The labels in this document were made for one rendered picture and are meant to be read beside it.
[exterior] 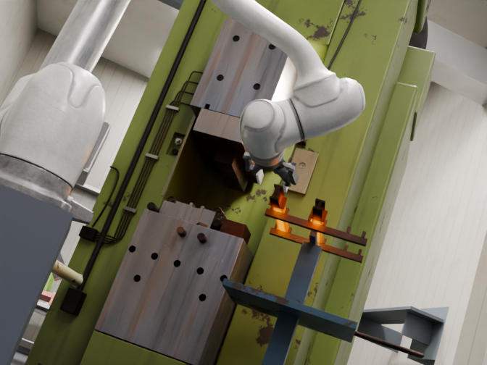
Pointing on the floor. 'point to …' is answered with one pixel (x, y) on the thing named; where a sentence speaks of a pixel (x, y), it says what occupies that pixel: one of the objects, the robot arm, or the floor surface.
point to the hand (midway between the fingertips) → (273, 179)
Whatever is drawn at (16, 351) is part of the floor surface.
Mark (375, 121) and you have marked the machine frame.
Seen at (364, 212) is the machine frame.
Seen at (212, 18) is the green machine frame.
